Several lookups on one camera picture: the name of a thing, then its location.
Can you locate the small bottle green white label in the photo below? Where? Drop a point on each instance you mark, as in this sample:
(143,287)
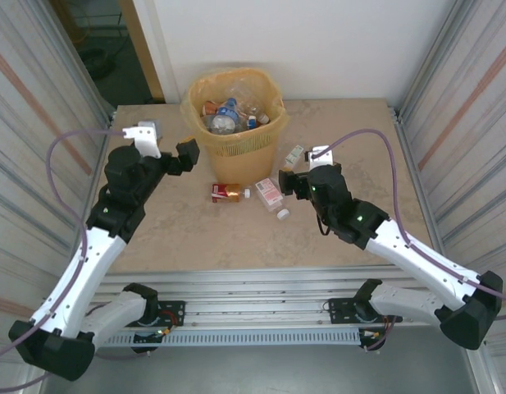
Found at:
(294,155)

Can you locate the square bottle pink label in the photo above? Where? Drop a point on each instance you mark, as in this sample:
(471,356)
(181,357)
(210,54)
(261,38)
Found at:
(267,191)

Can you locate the amber tea bottle red label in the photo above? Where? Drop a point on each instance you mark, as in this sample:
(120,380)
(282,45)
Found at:
(228,193)

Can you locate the clear water bottle blue label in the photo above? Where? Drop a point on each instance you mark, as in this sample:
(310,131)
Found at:
(227,113)

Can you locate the crushed clear bottle white cap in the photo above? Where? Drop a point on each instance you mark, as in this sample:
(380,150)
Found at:
(248,94)

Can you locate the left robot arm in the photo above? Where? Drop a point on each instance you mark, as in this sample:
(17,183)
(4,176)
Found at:
(84,271)

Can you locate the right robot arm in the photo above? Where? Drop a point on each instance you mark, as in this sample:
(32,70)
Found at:
(420,262)

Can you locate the yellow plastic bin liner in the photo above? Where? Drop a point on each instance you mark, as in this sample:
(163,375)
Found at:
(191,119)

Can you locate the orange plastic waste bin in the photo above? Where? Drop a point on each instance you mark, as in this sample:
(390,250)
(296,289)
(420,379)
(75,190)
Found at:
(244,164)

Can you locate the dark coiled object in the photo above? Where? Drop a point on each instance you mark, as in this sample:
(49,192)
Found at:
(97,61)

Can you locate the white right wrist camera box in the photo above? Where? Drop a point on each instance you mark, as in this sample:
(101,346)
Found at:
(324,158)

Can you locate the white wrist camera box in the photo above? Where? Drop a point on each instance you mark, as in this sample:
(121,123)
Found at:
(144,137)
(324,158)

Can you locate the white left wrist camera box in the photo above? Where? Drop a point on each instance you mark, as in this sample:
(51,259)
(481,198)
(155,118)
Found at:
(144,137)

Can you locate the aluminium rail frame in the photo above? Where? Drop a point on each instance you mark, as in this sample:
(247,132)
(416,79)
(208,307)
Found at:
(256,287)

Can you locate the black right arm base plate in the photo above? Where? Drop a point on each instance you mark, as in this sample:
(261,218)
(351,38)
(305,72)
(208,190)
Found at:
(338,308)

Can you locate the wooden door frame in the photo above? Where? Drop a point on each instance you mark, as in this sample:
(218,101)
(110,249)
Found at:
(142,49)

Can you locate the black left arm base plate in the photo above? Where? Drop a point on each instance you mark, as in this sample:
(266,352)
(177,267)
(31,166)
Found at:
(174,308)

